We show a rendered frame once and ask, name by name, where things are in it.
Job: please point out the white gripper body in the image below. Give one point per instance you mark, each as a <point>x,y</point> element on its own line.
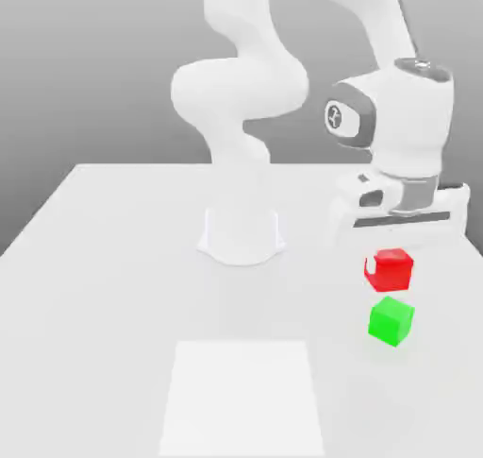
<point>400,231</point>

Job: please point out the small red cube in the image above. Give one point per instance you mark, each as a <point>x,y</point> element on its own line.
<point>392,271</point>

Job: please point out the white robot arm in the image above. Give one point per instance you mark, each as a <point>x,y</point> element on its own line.
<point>241,88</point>

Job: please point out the small green cube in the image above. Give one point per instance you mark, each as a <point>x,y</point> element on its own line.
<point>390,321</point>

